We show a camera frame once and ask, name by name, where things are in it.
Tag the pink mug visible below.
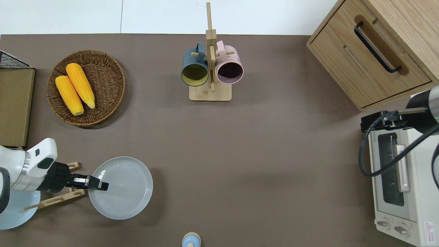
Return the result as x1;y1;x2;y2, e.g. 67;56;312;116
215;40;244;85

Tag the brown table mat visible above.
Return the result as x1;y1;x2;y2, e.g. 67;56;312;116
0;33;439;247

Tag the round wicker basket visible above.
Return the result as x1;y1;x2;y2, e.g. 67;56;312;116
46;50;126;126

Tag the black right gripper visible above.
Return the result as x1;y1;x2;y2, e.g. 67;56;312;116
361;110;412;133

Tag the wire and wood shelf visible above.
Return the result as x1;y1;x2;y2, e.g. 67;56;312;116
0;50;35;149

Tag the toaster oven door handle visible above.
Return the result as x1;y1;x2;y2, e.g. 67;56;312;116
396;145;411;192

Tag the black cabinet handle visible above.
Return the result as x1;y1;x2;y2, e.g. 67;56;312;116
354;22;402;73

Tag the dark blue mug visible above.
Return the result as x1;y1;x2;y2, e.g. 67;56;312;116
181;43;209;87

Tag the yellow corn cob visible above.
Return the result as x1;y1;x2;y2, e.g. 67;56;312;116
66;63;96;109
55;75;84;116

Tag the wooden mug tree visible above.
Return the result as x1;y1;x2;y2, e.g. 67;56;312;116
189;2;232;102

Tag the small blue dome bell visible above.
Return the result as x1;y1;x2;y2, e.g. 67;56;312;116
182;232;201;247

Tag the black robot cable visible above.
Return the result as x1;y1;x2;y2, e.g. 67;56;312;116
359;108;439;177

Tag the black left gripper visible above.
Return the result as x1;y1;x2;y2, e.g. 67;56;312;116
36;161;109;193

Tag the gray plate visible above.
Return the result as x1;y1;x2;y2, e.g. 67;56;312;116
88;156;153;220

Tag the light blue plate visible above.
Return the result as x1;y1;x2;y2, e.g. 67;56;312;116
0;190;41;230

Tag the white toaster oven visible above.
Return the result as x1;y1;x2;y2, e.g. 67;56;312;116
368;127;439;247

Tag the wooden plate rack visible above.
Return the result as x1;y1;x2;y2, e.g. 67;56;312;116
23;161;86;211

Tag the wooden cabinet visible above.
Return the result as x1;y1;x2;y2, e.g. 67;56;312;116
306;0;439;112

